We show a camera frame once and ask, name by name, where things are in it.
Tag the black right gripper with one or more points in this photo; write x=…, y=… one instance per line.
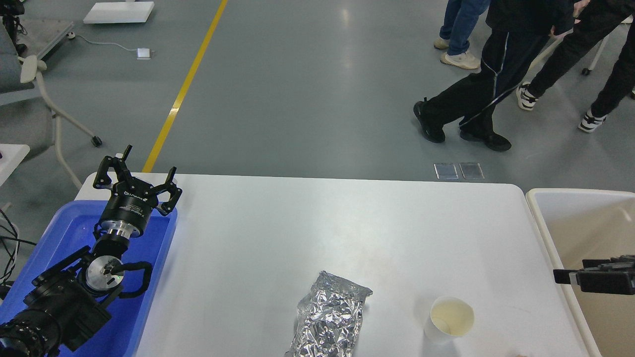
x=618, y=281

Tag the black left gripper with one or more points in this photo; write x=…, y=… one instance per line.
x=127, y=206

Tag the white paper cup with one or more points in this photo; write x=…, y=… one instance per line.
x=449, y=318

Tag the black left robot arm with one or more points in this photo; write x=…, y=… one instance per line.
x=69, y=302

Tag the beige plastic bin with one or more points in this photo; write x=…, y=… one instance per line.
x=579, y=224

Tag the blue plastic bin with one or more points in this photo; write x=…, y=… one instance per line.
x=72, y=229

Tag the white side table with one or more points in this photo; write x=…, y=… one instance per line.
x=11, y=156

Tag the grey office chair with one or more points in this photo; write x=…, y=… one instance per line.
x=28, y=115

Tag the white power adapter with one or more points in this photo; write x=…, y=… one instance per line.
x=143, y=53

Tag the right metal floor plate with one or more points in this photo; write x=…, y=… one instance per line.
x=471, y=171

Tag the metal floor plate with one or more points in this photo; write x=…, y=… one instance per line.
x=471, y=171
x=446, y=171

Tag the left metal floor plate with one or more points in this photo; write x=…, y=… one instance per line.
x=446, y=171

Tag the white flat board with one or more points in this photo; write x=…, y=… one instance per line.
x=119, y=12

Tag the grey platform cart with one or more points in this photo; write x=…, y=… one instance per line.
x=43, y=36

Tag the white rolling chair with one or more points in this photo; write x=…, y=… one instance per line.
x=599, y=48

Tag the crumpled silver foil bag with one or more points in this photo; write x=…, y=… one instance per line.
x=329, y=318

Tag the person in black tracksuit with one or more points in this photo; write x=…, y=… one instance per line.
x=519, y=31

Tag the person in blue jeans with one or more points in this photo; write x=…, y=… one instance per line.
x=460, y=18

